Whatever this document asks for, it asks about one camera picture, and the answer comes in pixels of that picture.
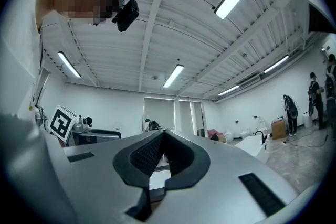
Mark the white toilet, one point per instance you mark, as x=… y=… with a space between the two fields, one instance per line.
x=229 y=134
x=246 y=132

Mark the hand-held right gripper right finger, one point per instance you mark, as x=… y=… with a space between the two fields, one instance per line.
x=223 y=191

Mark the white counter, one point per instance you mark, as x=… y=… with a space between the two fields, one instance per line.
x=252 y=148

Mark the brown cardboard box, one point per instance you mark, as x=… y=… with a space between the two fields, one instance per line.
x=278 y=130

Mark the black faucet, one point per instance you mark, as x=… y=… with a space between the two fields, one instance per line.
x=260 y=136

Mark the tall window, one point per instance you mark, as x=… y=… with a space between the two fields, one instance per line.
x=158 y=114
x=185 y=116
x=198 y=117

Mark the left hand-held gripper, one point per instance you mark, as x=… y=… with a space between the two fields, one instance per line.
x=63 y=124

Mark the black head-worn camera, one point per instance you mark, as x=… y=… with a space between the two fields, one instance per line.
x=126 y=15

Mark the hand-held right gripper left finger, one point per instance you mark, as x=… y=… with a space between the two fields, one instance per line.
x=99 y=186

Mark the round ceiling detector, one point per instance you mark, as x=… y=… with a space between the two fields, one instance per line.
x=154 y=77

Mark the white bin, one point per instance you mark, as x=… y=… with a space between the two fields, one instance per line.
x=307 y=121

